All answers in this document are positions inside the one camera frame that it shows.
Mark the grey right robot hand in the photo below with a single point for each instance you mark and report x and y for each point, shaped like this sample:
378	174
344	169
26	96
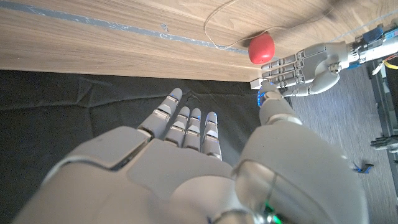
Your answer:
174	174

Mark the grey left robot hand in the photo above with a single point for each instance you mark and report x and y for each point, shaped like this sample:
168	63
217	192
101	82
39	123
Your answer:
314	62

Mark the jute twine spool with strand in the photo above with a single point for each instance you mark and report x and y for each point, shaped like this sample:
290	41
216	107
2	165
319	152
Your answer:
204	27

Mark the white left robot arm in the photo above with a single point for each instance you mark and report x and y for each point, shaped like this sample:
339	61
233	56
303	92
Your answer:
379	49

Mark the red ball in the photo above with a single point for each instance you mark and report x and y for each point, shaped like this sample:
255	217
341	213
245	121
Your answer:
261	48

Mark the small blue black clip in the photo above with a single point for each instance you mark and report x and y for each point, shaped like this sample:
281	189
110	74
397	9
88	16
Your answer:
362	168

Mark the black backdrop curtain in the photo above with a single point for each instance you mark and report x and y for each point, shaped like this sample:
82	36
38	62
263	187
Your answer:
62	124

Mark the grey tape outline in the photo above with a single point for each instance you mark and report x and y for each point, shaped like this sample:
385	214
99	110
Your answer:
124	28

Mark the black door frame rail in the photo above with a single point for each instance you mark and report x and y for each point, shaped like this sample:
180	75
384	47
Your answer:
385	118

